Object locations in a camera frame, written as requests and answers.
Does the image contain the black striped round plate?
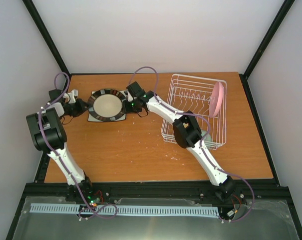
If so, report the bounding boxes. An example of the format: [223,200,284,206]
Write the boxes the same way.
[87,88,128,122]

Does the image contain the white wire dish rack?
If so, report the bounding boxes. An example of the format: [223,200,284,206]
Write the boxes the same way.
[166,73,227,150]

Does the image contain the green ceramic bowl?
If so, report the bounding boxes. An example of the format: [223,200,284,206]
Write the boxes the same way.
[201,130,212,148]

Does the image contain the pink plate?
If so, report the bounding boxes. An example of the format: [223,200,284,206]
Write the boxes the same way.
[209,81,224,118]

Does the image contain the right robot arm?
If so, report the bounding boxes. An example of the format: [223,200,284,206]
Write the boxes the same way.
[126,81,235,202]

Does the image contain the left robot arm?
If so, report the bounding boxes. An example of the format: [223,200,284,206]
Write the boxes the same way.
[26,89,95,202]

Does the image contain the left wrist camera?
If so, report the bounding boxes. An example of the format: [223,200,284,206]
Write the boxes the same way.
[63,89,79,104]

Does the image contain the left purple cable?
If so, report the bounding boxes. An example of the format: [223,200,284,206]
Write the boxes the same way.
[38,72,91,201]

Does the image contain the left black frame post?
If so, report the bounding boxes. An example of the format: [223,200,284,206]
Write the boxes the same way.
[22,0,71,76]

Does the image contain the black frame post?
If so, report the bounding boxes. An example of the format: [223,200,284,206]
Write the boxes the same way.
[22,0,71,76]
[243,0,295,80]

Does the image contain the light blue cable duct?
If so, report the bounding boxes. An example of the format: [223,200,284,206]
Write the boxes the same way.
[29,203,219,218]

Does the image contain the floor purple cable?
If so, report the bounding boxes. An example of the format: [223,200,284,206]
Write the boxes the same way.
[78,197,118,220]

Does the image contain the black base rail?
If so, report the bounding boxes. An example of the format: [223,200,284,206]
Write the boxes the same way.
[22,179,292,205]

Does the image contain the right black frame post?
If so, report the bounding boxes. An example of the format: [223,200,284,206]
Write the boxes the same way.
[243,0,295,80]

